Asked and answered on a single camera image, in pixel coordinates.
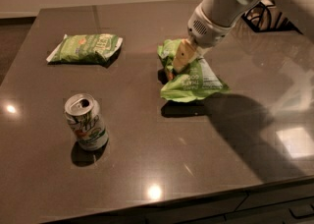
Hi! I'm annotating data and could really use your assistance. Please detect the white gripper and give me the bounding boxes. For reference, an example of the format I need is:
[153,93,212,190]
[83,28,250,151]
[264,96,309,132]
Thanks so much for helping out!
[173,5,231,73]

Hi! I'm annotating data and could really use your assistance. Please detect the light green rice chip bag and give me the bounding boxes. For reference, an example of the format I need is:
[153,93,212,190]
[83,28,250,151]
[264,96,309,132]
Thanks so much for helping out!
[157,39,229,102]

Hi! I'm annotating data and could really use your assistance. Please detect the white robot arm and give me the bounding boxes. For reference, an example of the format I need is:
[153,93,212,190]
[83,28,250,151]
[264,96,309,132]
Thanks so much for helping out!
[173,0,314,73]

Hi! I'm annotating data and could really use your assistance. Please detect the dark green chip bag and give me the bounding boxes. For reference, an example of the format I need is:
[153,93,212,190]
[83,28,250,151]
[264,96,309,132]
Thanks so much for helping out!
[46,33,123,65]

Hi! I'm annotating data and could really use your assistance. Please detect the white green soda can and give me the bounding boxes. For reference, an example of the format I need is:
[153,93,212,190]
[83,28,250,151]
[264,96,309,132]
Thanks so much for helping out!
[65,93,109,151]

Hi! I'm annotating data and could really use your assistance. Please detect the black wire basket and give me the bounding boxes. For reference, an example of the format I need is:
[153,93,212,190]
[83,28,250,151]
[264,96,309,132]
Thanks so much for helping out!
[241,2,301,33]

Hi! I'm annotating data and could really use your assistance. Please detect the dark cabinet drawer handle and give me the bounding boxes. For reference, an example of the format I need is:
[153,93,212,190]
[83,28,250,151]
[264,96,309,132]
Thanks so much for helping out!
[288,204,314,219]

